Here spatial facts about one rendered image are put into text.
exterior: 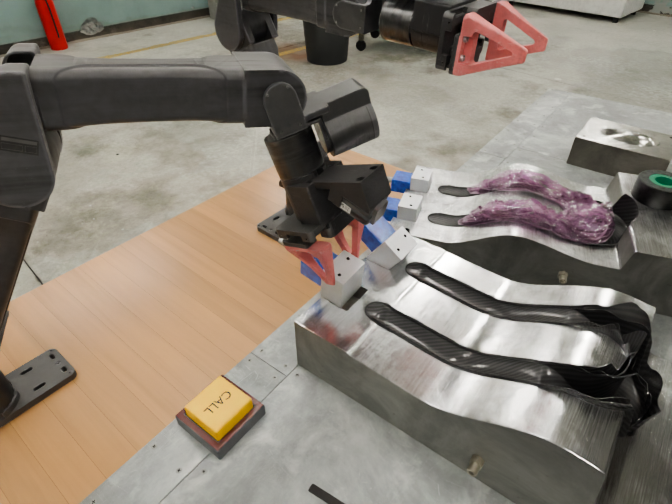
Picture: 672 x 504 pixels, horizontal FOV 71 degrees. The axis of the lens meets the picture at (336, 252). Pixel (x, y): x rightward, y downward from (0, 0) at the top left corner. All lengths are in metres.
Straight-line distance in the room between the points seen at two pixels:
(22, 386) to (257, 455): 0.34
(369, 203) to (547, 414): 0.28
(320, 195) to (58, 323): 0.50
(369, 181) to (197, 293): 0.43
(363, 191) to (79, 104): 0.27
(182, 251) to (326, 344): 0.42
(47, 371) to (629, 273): 0.87
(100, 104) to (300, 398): 0.42
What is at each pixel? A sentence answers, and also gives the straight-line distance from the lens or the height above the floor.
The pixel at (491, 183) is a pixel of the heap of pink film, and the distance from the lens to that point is 0.95.
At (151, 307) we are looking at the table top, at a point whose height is 0.80.
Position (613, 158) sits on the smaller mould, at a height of 0.84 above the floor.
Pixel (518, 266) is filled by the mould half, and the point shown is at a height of 0.84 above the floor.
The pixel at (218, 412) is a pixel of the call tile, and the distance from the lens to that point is 0.62.
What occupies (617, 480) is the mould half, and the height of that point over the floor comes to 0.86.
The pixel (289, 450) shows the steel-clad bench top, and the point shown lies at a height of 0.80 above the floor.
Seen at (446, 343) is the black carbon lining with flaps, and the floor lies 0.88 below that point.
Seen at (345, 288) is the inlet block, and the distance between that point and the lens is 0.62.
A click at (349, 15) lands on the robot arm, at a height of 1.20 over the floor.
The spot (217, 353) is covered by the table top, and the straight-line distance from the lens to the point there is 0.73.
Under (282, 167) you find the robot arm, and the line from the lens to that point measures 0.54.
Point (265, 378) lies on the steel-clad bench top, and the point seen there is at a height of 0.80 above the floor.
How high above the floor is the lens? 1.35
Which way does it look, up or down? 39 degrees down
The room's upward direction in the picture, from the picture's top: straight up
